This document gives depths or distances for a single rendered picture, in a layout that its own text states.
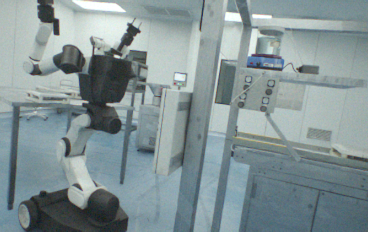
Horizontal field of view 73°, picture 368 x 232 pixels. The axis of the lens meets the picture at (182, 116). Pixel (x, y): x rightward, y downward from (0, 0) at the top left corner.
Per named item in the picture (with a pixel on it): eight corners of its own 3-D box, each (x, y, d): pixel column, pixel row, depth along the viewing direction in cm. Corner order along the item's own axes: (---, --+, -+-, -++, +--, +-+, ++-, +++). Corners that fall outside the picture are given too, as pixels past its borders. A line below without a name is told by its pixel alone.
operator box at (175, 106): (151, 173, 75) (161, 88, 72) (171, 160, 91) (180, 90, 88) (169, 178, 73) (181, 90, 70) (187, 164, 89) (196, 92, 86)
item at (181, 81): (169, 107, 424) (173, 70, 418) (170, 107, 434) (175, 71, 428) (182, 109, 420) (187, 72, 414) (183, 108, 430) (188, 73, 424)
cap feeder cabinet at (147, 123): (133, 151, 403) (138, 105, 395) (145, 144, 459) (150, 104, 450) (170, 158, 392) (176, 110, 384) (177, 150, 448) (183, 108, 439)
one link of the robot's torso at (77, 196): (107, 203, 179) (109, 186, 177) (82, 212, 162) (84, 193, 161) (90, 193, 190) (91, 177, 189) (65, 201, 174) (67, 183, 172)
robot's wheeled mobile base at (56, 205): (138, 229, 184) (144, 187, 180) (74, 266, 141) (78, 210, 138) (87, 199, 219) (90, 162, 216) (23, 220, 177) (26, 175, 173)
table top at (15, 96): (-25, 86, 277) (-25, 83, 277) (72, 94, 359) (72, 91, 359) (11, 106, 178) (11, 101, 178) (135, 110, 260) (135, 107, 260)
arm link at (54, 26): (40, 10, 148) (41, 29, 153) (35, 13, 139) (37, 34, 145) (61, 14, 151) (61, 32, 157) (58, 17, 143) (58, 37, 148)
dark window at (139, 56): (99, 85, 711) (102, 46, 699) (99, 85, 712) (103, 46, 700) (142, 91, 688) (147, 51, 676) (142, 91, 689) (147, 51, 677)
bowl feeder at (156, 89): (143, 104, 410) (146, 82, 406) (150, 104, 445) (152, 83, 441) (171, 108, 401) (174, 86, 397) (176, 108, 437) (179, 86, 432)
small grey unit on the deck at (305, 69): (295, 74, 138) (297, 63, 137) (293, 75, 144) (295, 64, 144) (319, 77, 134) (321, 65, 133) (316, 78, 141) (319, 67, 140)
